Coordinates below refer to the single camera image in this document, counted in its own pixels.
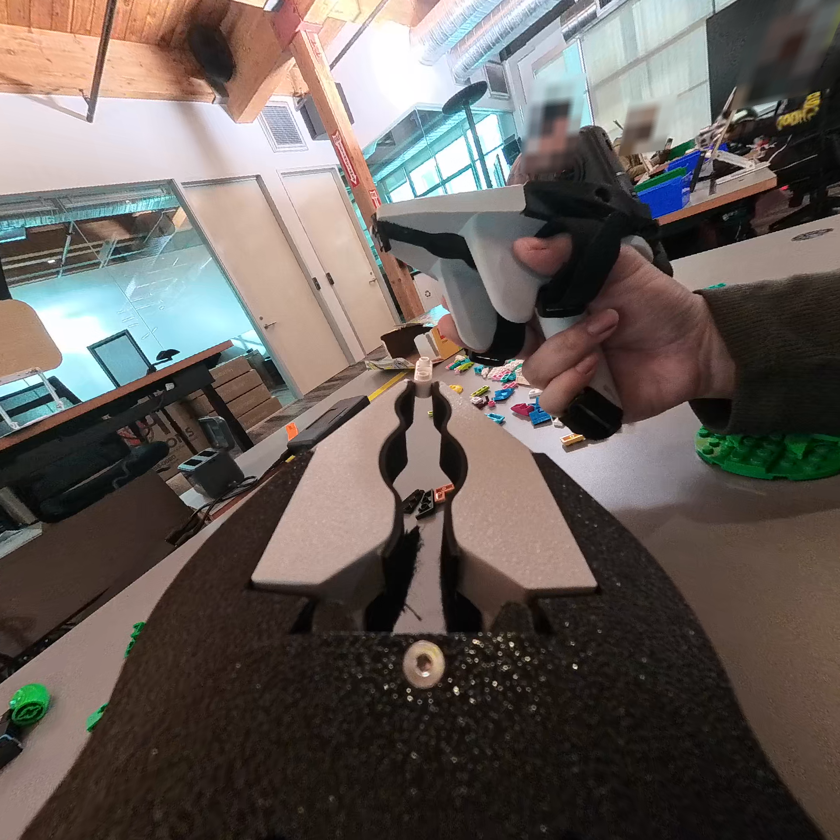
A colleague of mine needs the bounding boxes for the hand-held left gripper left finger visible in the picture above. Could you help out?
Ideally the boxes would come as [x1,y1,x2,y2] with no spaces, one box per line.
[251,381,418,632]

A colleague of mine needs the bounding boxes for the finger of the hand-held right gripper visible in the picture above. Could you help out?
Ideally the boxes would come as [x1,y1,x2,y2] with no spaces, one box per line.
[371,184,528,238]
[375,226,490,278]

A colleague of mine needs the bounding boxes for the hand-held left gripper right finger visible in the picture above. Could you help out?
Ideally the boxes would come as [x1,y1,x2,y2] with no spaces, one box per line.
[431,381,599,632]

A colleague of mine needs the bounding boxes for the pile of colourful toy bricks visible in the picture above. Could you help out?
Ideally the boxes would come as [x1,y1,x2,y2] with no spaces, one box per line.
[446,354,586,448]

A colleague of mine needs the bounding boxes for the person's right forearm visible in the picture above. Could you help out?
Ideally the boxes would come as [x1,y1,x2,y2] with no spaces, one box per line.
[689,266,840,438]

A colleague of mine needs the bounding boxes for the light wooden desk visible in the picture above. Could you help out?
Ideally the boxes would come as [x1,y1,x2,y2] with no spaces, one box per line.
[656,169,780,228]

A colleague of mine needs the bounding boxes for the grey desk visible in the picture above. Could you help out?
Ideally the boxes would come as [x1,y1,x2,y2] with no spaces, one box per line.
[0,217,840,840]

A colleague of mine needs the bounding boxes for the brown wooden desk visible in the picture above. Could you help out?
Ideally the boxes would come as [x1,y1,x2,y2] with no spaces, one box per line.
[0,339,255,462]

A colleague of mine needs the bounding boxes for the person's right hand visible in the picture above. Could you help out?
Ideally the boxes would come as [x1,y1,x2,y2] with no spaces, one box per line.
[436,235,737,426]

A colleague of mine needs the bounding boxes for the white recycling cabinet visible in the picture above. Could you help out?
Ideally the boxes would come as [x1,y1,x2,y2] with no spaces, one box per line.
[412,272,452,317]

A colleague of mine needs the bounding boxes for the blue plastic bin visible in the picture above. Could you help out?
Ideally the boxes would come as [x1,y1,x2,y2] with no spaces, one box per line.
[633,149,704,218]

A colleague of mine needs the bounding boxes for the white door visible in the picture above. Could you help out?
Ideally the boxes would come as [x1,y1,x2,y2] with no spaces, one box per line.
[180,175,350,399]
[278,167,403,360]

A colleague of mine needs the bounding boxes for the black flat box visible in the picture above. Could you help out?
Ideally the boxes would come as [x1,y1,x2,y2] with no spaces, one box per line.
[286,394,372,455]

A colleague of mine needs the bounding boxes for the toy brick set box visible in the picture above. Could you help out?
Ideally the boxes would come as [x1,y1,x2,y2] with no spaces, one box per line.
[364,320,462,372]

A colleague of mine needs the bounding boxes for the black floor lamp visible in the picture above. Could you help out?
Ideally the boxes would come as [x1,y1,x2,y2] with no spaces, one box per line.
[441,79,490,189]

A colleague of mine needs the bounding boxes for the black charging dock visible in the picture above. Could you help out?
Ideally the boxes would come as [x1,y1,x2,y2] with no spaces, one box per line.
[178,446,242,500]

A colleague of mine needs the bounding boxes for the stack of cardboard boxes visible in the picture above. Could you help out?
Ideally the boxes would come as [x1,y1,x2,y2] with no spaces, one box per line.
[151,350,284,475]

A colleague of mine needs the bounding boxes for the white book stand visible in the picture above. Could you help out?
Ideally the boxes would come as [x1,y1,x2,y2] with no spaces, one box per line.
[697,87,777,189]

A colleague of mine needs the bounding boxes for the cluster of small green bricks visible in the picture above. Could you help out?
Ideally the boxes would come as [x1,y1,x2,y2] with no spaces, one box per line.
[85,620,147,733]

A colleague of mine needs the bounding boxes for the black office chair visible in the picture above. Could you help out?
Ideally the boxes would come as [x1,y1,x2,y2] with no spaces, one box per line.
[13,438,171,524]

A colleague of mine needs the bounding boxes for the dark brown panel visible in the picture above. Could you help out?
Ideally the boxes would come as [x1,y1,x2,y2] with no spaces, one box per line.
[0,471,196,658]

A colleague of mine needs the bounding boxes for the black framed board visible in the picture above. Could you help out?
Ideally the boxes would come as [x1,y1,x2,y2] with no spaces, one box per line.
[87,329,154,389]

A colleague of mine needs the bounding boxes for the black round ceiling speaker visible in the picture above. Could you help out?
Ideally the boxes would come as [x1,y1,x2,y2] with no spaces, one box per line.
[188,22,236,87]

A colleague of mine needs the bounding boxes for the empty wooden book stand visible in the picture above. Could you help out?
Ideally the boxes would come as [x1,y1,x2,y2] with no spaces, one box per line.
[0,298,64,432]

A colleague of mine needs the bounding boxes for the green rounded brick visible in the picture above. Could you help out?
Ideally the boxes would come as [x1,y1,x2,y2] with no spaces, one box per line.
[7,682,53,727]

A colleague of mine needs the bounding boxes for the wooden post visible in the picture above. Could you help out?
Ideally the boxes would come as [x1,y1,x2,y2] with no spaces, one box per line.
[289,29,429,324]

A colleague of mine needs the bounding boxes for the black cables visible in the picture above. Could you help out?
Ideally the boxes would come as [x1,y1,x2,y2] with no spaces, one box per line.
[167,453,291,547]

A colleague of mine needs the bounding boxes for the long silver air duct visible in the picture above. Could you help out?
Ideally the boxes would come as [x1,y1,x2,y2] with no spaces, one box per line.
[449,0,573,81]
[409,0,526,67]

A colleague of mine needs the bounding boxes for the black wall speaker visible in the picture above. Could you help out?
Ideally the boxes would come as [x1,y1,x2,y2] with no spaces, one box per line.
[296,81,356,141]

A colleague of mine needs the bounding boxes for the white wall vent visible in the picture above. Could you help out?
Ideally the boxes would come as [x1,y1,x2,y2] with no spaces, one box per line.
[256,101,308,152]

